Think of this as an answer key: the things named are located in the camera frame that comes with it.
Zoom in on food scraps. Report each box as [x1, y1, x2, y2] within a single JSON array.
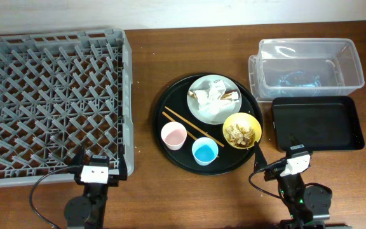
[[224, 123, 255, 148]]

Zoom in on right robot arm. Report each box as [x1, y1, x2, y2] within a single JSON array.
[[248, 136, 349, 229]]

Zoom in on white paper waste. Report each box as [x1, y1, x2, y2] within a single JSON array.
[[188, 80, 240, 115]]

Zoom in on pink cup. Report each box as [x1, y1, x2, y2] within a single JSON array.
[[161, 121, 187, 151]]

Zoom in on yellow bowl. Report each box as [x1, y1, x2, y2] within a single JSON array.
[[222, 113, 262, 149]]

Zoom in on grey dishwasher rack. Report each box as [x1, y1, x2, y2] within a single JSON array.
[[0, 29, 134, 188]]

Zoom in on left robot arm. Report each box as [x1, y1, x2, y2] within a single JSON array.
[[64, 146, 128, 228]]

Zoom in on round black tray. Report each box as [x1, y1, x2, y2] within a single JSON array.
[[152, 73, 255, 175]]

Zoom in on grey plate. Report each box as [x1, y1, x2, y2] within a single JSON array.
[[187, 74, 242, 125]]

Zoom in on lower wooden chopstick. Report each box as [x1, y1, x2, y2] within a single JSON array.
[[161, 111, 221, 163]]

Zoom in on blue cup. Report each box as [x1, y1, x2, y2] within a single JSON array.
[[191, 137, 219, 166]]

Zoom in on black rectangular tray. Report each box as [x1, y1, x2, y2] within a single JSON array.
[[271, 96, 365, 151]]

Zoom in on wooden chopstick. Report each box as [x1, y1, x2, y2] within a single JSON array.
[[165, 106, 224, 147], [161, 111, 221, 163]]

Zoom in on upper wooden chopstick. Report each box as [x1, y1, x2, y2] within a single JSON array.
[[165, 106, 224, 147]]

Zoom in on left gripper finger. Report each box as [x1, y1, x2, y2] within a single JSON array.
[[71, 144, 85, 165], [118, 145, 128, 181]]

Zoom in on clear plastic bin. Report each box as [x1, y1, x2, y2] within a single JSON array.
[[248, 38, 365, 102]]

